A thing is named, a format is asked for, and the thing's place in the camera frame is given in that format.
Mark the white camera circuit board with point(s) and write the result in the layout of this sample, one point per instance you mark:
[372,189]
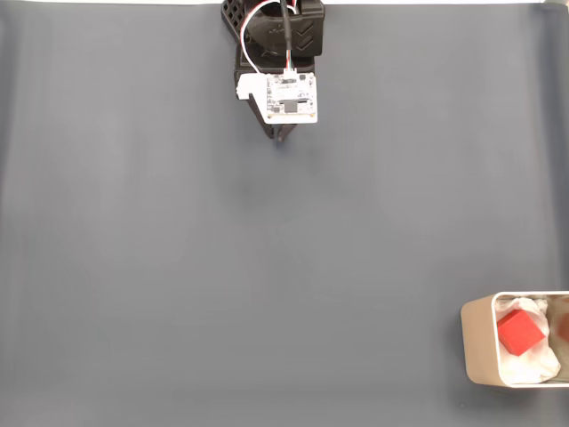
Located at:
[291,98]

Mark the dark grey table mat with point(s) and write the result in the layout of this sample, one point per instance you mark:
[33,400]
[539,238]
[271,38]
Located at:
[284,222]

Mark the red cube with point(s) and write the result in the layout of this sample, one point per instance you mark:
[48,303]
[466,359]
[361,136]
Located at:
[520,333]

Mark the silver metal tin box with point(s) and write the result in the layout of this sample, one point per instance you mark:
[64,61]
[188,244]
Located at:
[478,342]

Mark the white crumpled tissue paper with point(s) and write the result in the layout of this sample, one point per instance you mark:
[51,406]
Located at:
[529,369]

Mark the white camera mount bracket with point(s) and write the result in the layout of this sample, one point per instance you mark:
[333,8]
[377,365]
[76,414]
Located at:
[246,83]

